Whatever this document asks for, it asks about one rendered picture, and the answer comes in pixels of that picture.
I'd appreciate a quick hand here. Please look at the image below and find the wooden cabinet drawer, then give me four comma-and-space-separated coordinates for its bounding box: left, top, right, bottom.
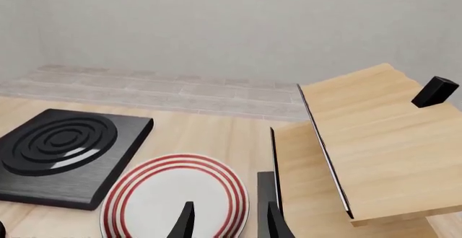
256, 121, 357, 238

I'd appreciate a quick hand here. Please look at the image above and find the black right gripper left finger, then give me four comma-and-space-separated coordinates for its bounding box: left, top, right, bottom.
166, 200, 196, 238

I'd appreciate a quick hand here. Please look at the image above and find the white plate with red rings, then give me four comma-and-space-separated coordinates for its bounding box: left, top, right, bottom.
100, 153, 251, 238

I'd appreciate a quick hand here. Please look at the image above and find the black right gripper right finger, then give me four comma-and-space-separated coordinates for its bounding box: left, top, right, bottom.
266, 200, 297, 238

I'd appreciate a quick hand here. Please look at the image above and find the pale wooden cabinet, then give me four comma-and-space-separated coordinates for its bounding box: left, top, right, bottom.
296, 62, 462, 238

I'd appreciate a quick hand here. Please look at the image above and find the flat black stove plate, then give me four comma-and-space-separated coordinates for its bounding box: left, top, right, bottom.
0, 108, 155, 212

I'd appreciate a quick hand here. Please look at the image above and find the black rectangular block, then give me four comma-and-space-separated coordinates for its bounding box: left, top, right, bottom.
411, 76, 461, 109

